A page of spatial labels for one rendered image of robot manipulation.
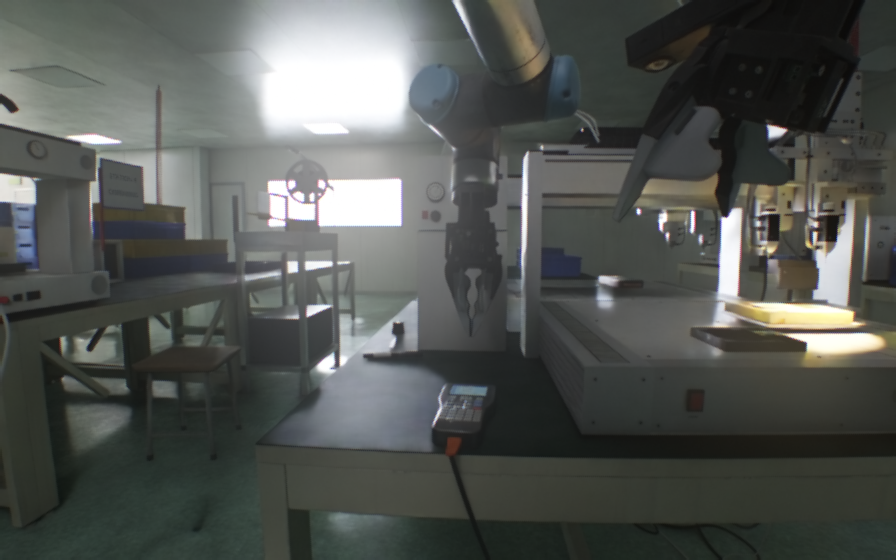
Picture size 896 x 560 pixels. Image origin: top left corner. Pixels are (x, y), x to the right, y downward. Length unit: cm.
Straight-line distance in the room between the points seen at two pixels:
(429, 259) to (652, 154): 77
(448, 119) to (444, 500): 51
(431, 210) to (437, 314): 25
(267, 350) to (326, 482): 253
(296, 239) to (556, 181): 213
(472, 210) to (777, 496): 56
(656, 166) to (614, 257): 803
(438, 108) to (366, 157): 781
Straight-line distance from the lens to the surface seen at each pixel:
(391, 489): 63
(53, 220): 235
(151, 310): 251
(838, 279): 134
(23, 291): 211
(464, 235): 64
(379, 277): 823
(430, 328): 108
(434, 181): 106
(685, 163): 35
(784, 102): 36
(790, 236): 159
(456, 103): 61
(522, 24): 51
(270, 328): 309
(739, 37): 37
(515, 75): 54
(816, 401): 76
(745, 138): 44
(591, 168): 104
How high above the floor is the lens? 102
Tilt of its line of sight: 5 degrees down
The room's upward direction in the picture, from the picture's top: straight up
